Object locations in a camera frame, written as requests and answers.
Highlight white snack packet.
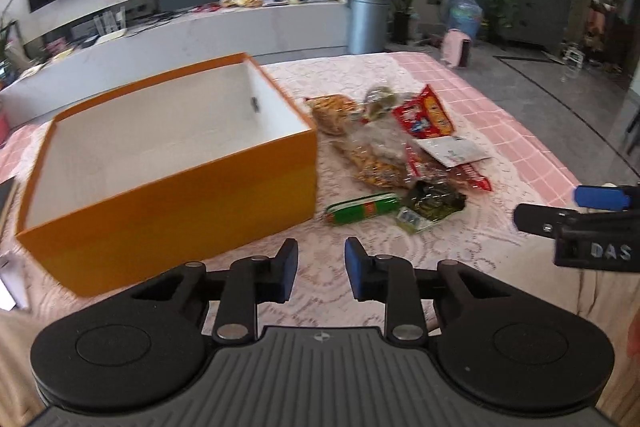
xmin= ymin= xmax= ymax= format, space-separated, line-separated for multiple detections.
xmin=416 ymin=135 xmax=490 ymax=169

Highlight red cartoon snack bag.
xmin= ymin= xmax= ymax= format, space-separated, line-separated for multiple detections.
xmin=392 ymin=84 xmax=454 ymax=140

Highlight fries snack bag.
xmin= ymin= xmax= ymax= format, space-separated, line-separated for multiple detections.
xmin=304 ymin=94 xmax=362 ymax=136

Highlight clear bag yellow snacks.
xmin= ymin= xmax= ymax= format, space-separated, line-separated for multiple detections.
xmin=331 ymin=119 xmax=414 ymax=190

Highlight clear bag green snacks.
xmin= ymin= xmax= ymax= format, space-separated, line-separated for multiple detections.
xmin=362 ymin=84 xmax=411 ymax=122

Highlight pink checked tablecloth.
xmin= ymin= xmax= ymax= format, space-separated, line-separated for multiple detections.
xmin=0 ymin=51 xmax=640 ymax=427

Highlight white lace tablecloth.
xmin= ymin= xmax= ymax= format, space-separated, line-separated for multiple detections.
xmin=1 ymin=52 xmax=576 ymax=325

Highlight green sausage stick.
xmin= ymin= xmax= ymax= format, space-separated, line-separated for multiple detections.
xmin=323 ymin=192 xmax=400 ymax=225

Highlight dark green pickle packet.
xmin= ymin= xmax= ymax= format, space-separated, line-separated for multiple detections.
xmin=395 ymin=180 xmax=466 ymax=234

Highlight orange cardboard box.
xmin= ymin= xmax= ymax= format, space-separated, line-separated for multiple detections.
xmin=15 ymin=53 xmax=318 ymax=297

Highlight red sausage snack packet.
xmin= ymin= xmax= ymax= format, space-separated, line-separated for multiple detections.
xmin=405 ymin=144 xmax=492 ymax=192

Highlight dark grey cabinet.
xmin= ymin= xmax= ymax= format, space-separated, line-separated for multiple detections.
xmin=499 ymin=0 xmax=572 ymax=52

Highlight pink space heater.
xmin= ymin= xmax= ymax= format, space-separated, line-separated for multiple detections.
xmin=440 ymin=28 xmax=473 ymax=68

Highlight water jug with pump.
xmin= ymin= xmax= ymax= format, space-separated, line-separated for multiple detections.
xmin=448 ymin=0 xmax=483 ymax=41

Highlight smartphone with face photo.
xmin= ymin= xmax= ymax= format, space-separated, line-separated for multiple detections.
xmin=0 ymin=254 xmax=29 ymax=311

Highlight black notebook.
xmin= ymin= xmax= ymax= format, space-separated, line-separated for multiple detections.
xmin=0 ymin=176 xmax=18 ymax=235

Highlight blue metal trash bin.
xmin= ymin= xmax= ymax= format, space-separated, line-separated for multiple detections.
xmin=347 ymin=0 xmax=390 ymax=55

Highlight white tv console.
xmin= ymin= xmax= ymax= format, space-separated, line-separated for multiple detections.
xmin=1 ymin=2 xmax=349 ymax=128

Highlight white wifi router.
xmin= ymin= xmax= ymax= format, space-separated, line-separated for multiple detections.
xmin=93 ymin=5 xmax=127 ymax=42

